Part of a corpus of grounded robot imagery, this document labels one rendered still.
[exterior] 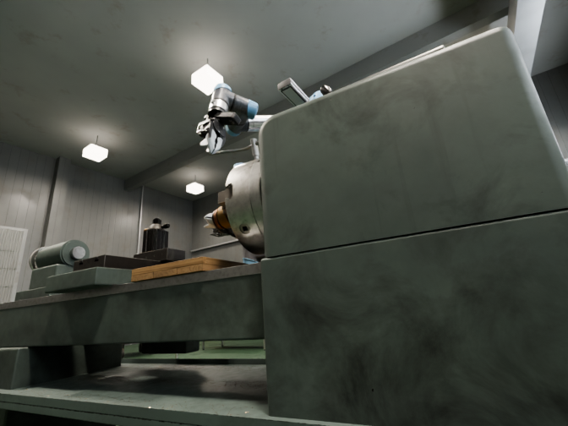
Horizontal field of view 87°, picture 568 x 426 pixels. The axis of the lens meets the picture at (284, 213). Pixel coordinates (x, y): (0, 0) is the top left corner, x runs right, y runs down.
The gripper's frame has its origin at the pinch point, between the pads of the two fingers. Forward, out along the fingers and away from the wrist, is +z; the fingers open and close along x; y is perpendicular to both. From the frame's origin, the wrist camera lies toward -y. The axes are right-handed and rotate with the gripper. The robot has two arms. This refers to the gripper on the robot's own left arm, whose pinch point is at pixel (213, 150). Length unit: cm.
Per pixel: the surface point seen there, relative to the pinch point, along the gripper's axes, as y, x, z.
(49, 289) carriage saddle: 62, 4, 46
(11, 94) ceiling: 684, -34, -457
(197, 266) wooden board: -2.7, -0.8, 44.3
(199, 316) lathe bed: -2, -6, 57
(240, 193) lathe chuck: -16.7, 1.9, 24.9
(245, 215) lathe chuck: -17.1, -1.2, 30.5
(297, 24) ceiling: 71, -199, -500
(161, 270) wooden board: 11.4, -0.7, 43.8
